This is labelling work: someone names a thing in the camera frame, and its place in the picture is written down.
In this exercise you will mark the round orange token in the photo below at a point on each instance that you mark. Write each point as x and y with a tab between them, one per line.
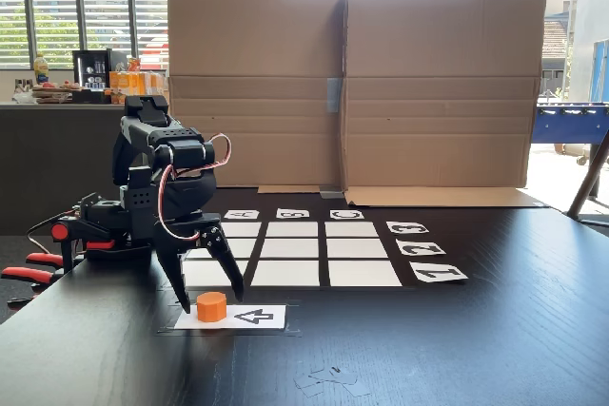
211	307

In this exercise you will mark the white nine-square grid sheet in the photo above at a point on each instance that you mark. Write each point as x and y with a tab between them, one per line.
291	273

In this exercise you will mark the paper sheet letter A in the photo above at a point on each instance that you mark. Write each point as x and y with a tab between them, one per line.
241	214

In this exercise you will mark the paper sheet letter B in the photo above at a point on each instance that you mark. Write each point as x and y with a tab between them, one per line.
292	214

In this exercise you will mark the white arrow paper sheet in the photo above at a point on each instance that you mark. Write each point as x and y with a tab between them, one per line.
266	316

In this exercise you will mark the red black bar clamp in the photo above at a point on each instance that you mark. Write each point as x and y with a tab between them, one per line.
59	232

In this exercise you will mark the grey tape strip on table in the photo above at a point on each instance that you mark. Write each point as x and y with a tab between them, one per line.
331	194

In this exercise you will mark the orange carton pack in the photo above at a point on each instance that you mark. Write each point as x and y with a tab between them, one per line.
131	85

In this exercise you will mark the paper sheet letter C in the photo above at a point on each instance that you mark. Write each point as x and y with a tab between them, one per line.
347	215

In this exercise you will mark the dark counter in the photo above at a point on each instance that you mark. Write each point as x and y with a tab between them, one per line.
38	149

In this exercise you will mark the black glass-front cabinet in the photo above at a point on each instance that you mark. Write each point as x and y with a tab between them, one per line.
92	71

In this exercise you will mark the brown cardboard panel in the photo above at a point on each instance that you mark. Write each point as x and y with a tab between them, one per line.
266	44
442	44

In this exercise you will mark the food tray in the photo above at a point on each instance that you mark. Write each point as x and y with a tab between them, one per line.
50	92

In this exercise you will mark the grey tape strip on cardboard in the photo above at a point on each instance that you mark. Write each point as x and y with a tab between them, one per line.
334	94

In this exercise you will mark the paper sheet number 3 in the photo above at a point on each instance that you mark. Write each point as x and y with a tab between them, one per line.
405	228

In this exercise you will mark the yellow bottle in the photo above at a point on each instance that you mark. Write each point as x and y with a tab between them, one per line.
41	69

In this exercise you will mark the paper sheet number 2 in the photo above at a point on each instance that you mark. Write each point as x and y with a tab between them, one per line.
420	248

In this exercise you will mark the paper sheet number 1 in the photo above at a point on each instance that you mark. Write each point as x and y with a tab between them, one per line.
438	273

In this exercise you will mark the blue foosball table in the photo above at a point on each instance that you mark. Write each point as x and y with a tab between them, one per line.
571	125

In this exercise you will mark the metal table leg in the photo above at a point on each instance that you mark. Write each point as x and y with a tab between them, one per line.
589	182

